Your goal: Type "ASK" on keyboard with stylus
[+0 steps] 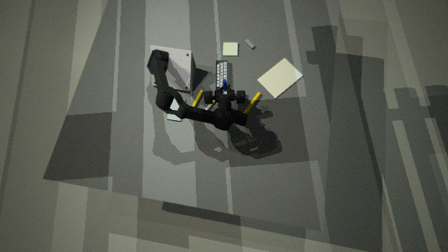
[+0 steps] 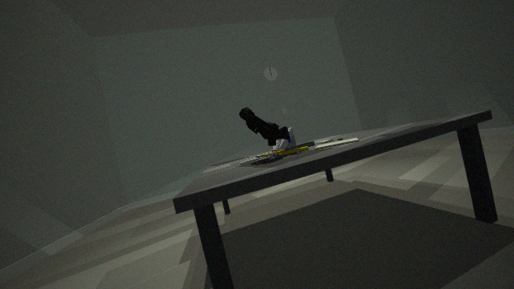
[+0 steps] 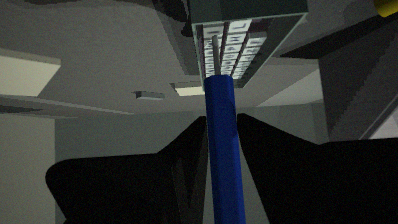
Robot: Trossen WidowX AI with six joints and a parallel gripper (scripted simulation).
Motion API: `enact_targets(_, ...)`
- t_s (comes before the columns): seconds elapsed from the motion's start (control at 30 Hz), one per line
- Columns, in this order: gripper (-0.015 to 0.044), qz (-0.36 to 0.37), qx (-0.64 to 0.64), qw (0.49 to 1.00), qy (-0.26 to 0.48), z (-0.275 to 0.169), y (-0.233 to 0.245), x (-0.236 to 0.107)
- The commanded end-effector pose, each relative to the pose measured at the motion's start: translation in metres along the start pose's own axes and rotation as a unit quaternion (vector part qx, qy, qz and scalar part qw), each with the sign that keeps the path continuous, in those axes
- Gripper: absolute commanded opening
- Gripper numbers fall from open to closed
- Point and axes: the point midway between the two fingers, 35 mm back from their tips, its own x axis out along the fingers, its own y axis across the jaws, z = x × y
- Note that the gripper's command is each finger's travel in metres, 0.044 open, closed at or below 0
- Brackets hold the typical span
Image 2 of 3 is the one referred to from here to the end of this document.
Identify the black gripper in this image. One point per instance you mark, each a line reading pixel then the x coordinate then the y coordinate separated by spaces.
pixel 281 134

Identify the beige flat rectangular panel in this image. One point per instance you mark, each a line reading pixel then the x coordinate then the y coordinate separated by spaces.
pixel 337 143

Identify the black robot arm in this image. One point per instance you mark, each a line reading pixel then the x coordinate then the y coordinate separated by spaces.
pixel 253 122

